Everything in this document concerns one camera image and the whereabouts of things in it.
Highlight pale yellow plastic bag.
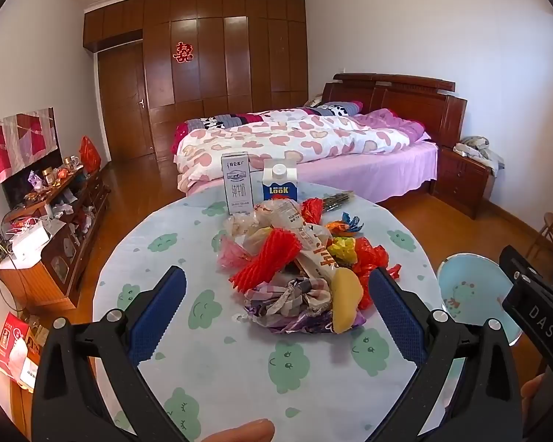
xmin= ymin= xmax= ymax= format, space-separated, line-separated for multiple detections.
xmin=330 ymin=268 xmax=365 ymax=334

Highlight red orange wrapper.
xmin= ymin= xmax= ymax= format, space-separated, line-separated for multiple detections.
xmin=301 ymin=198 xmax=326 ymax=226

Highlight purple checkered wrapper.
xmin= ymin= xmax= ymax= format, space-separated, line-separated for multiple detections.
xmin=244 ymin=276 xmax=335 ymax=320

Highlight person's left hand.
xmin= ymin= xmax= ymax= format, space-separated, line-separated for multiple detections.
xmin=198 ymin=419 xmax=276 ymax=442

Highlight wooden bed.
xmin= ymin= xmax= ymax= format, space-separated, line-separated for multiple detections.
xmin=173 ymin=73 xmax=468 ymax=196

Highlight light blue trash bin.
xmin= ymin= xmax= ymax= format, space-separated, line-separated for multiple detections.
xmin=437 ymin=252 xmax=526 ymax=347

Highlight pink quilt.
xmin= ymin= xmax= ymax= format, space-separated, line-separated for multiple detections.
xmin=350 ymin=108 xmax=431 ymax=144

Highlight wooden nightstand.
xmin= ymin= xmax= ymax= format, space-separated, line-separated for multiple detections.
xmin=431 ymin=145 xmax=494 ymax=220

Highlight brown wooden wardrobe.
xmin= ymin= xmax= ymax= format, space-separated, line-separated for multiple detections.
xmin=83 ymin=0 xmax=309 ymax=164

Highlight tall white milk carton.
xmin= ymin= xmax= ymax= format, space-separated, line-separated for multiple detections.
xmin=221 ymin=152 xmax=253 ymax=216

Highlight red gift bag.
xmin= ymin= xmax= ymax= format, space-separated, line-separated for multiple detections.
xmin=78 ymin=136 xmax=102 ymax=174

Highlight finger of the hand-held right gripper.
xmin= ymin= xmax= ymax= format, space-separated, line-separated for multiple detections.
xmin=498 ymin=245 xmax=542 ymax=286

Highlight dark snack packet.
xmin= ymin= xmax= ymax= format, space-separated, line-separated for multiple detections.
xmin=320 ymin=192 xmax=355 ymax=208

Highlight white paper bag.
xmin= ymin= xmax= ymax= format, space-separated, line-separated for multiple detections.
xmin=11 ymin=225 xmax=52 ymax=269

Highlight grey crumpled clothes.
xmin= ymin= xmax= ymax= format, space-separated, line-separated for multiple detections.
xmin=452 ymin=136 xmax=506 ymax=176

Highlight wicker chair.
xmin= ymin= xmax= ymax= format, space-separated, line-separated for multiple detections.
xmin=525 ymin=209 xmax=553 ymax=264

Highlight red patchwork cover cloth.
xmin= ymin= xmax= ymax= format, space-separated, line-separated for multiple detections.
xmin=0 ymin=107 xmax=59 ymax=184

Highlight red cardboard box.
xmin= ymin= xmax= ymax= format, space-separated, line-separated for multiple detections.
xmin=0 ymin=312 xmax=41 ymax=393

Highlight brown wooden door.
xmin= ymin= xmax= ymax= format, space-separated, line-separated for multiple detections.
xmin=97 ymin=41 xmax=156 ymax=163

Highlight blue candy wrapper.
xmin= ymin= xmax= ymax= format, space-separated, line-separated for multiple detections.
xmin=341 ymin=212 xmax=365 ymax=234

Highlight clear crumpled plastic bag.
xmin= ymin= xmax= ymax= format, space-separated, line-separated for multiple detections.
xmin=223 ymin=200 xmax=305 ymax=249

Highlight red foam fruit net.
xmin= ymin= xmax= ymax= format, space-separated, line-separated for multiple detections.
xmin=230 ymin=229 xmax=303 ymax=292

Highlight red plastic bag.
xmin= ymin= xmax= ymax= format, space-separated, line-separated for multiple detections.
xmin=354 ymin=237 xmax=403 ymax=310

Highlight wooden low cabinet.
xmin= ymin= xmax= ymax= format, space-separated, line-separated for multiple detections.
xmin=0 ymin=166 xmax=111 ymax=310

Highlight blue milk carton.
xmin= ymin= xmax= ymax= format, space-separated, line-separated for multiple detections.
xmin=261 ymin=158 xmax=300 ymax=203

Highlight pink plastic bag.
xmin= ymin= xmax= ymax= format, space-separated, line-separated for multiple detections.
xmin=218 ymin=235 xmax=254 ymax=272

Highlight heart print quilt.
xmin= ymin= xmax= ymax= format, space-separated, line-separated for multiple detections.
xmin=174 ymin=117 xmax=413 ymax=192

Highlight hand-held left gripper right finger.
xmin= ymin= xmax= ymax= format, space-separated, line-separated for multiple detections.
xmin=368 ymin=267 xmax=525 ymax=442

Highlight purple foil wrapper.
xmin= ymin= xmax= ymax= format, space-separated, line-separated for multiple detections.
xmin=258 ymin=308 xmax=367 ymax=333

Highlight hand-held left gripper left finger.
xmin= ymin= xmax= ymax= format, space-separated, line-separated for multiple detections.
xmin=30 ymin=266 xmax=199 ymax=442

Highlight person's right hand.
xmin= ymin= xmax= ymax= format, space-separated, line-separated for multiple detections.
xmin=520 ymin=372 xmax=547 ymax=425

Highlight white wrapper red print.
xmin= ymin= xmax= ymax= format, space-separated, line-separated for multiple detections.
xmin=295 ymin=221 xmax=339 ymax=281

